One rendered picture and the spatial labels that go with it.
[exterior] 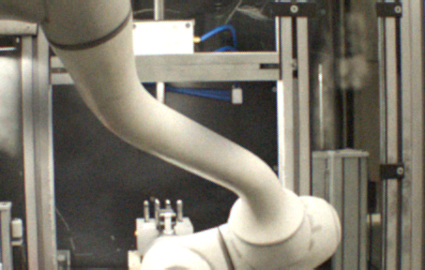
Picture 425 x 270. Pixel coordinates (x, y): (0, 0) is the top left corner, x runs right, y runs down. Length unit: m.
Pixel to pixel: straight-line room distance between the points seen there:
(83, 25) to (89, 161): 1.00
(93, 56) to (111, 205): 0.98
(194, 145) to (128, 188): 0.82
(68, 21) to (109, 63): 0.08
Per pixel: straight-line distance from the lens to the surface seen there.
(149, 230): 1.68
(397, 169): 1.61
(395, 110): 1.60
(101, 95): 1.08
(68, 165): 1.98
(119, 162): 1.98
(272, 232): 1.30
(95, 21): 1.00
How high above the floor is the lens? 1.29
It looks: 3 degrees down
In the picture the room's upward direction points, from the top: 1 degrees counter-clockwise
